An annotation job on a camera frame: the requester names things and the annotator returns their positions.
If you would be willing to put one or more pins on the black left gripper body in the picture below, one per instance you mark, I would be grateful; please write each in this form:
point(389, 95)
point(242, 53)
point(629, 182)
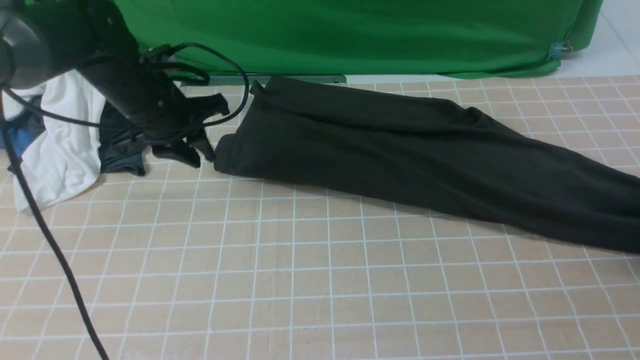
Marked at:
point(141, 89)

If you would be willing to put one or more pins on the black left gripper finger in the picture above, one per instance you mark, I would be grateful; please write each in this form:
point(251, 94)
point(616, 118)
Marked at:
point(178, 151)
point(201, 143)

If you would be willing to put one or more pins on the dark gray long-sleeve shirt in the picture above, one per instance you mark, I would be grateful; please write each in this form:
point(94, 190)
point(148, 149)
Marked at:
point(430, 153)

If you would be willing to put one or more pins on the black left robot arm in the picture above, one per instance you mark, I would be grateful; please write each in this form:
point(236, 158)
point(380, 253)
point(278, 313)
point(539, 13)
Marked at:
point(44, 40)

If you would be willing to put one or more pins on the white shirt in pile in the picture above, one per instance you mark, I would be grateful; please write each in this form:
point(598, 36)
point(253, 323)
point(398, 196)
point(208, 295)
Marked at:
point(63, 162)

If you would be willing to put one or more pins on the dark gray garment in pile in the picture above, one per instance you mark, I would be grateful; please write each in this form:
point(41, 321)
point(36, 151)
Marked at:
point(114, 159)

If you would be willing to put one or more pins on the gray metal bar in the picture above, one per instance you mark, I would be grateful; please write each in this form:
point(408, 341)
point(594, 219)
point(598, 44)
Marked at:
point(263, 79)

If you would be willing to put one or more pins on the green backdrop cloth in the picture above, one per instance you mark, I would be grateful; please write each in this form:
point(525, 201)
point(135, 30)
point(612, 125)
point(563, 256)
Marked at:
point(463, 39)

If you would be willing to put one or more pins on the beige grid-pattern table mat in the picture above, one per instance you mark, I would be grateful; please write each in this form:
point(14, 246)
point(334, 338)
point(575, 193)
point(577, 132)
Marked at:
point(194, 265)

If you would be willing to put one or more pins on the blue garment in pile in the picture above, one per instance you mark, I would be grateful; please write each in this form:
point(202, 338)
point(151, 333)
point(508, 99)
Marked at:
point(23, 128)

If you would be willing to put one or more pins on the blue binder clip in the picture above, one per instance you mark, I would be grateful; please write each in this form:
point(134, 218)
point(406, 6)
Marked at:
point(558, 50)

